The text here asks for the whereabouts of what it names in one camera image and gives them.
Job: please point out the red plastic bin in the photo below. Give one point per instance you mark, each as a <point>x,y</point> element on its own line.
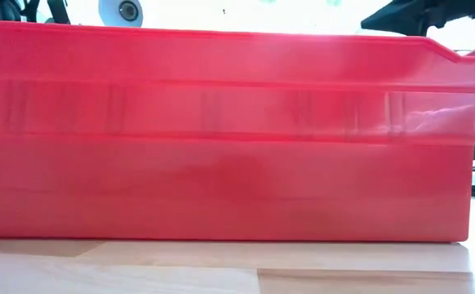
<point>237,163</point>

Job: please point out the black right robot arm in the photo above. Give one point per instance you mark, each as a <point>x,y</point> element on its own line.
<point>425,14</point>

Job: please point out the red desk lamp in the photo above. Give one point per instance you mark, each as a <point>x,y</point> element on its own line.
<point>115,16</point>

